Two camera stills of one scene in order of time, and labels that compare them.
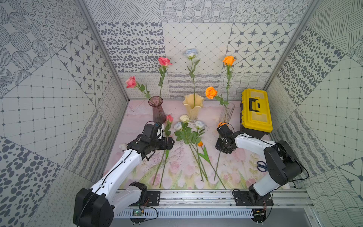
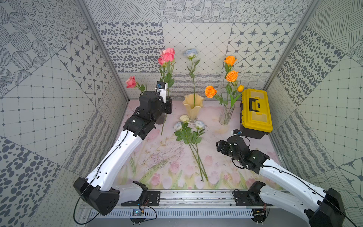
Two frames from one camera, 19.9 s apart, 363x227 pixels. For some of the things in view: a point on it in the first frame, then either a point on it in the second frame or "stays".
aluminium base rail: x=218 y=199 stays
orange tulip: x=205 y=157 to x=240 y=89
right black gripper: x=218 y=145 to x=226 y=145
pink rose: x=132 y=82 stays
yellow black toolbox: x=255 y=116 stays
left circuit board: x=136 y=213 stays
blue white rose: x=191 y=54 stays
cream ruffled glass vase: x=193 y=102 stays
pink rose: x=167 y=129 to x=166 y=57
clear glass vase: x=227 y=112 stays
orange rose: x=220 y=124 to x=231 y=76
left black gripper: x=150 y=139 to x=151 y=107
